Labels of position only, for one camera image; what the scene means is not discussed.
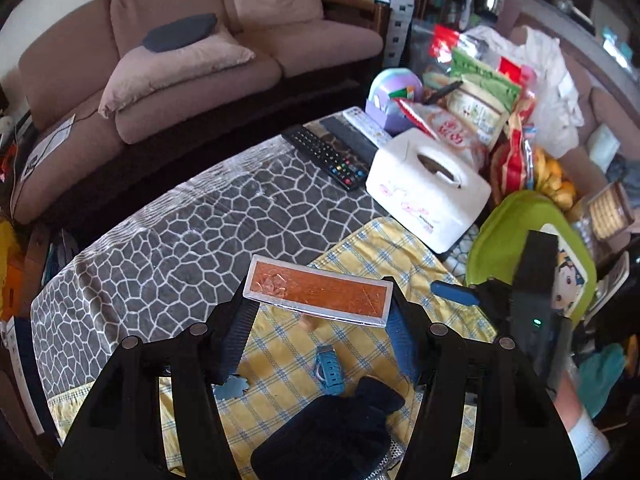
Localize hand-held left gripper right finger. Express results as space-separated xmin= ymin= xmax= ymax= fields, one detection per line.
xmin=382 ymin=276 xmax=582 ymax=480

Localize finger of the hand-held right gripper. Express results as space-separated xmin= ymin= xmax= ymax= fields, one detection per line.
xmin=430 ymin=280 xmax=482 ymax=306

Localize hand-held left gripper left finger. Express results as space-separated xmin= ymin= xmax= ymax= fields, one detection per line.
xmin=54 ymin=296 xmax=260 ymax=480

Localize orange card box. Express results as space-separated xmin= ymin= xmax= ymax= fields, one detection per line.
xmin=241 ymin=254 xmax=394 ymax=329

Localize person's right forearm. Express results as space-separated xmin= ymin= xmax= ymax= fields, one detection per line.
xmin=552 ymin=370 xmax=613 ymax=480

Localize light blue flower-shaped piece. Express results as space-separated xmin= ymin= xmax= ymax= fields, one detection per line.
xmin=212 ymin=374 xmax=252 ymax=401

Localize yellow checkered cloth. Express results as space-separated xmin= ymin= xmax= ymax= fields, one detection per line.
xmin=47 ymin=217 xmax=496 ymax=480

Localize green plastic box cartoon label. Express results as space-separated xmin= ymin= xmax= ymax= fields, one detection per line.
xmin=465 ymin=190 xmax=598 ymax=323

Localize blue wrist watch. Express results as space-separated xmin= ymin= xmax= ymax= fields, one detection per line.
xmin=314 ymin=345 xmax=346 ymax=395

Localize teal cloth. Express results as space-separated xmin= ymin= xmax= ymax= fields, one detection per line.
xmin=577 ymin=347 xmax=626 ymax=418

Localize white tissue box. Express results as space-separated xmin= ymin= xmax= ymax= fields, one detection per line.
xmin=365 ymin=127 xmax=493 ymax=254

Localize silver textured pouch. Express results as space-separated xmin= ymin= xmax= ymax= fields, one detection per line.
xmin=360 ymin=435 xmax=403 ymax=480

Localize clear box of biscuits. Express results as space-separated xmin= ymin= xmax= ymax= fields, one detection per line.
xmin=582 ymin=182 xmax=636 ymax=241

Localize dark blue knit pouch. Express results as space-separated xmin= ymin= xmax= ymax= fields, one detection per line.
xmin=250 ymin=377 xmax=406 ymax=480

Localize white snack bag red print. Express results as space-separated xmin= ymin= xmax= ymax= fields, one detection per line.
xmin=400 ymin=100 xmax=488 ymax=171

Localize black remote coloured buttons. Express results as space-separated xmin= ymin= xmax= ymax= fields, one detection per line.
xmin=281 ymin=125 xmax=370 ymax=192

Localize plain dark remote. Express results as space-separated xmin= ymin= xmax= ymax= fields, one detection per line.
xmin=320 ymin=117 xmax=381 ymax=161

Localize white remote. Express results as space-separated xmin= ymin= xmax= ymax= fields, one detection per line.
xmin=344 ymin=107 xmax=393 ymax=143

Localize green white snack bag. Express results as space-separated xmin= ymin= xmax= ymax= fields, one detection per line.
xmin=447 ymin=47 xmax=522 ymax=147

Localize purple plastic container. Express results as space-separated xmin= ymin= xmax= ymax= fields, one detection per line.
xmin=365 ymin=69 xmax=423 ymax=133

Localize brown armchair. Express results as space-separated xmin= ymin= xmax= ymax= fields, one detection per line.
xmin=500 ymin=0 xmax=640 ymax=181

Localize white crumpled cloth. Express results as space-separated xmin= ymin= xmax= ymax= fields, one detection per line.
xmin=515 ymin=25 xmax=586 ymax=158

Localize white paper sheet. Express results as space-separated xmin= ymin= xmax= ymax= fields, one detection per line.
xmin=22 ymin=115 xmax=76 ymax=181

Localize white tall carton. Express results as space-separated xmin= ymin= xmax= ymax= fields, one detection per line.
xmin=389 ymin=0 xmax=416 ymax=68

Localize light pink pillow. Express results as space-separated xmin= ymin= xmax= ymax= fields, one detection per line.
xmin=97 ymin=30 xmax=256 ymax=118

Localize dark grey cushion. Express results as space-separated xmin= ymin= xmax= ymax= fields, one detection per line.
xmin=142 ymin=13 xmax=218 ymax=53

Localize brown sofa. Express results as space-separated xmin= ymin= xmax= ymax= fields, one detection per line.
xmin=0 ymin=0 xmax=386 ymax=226

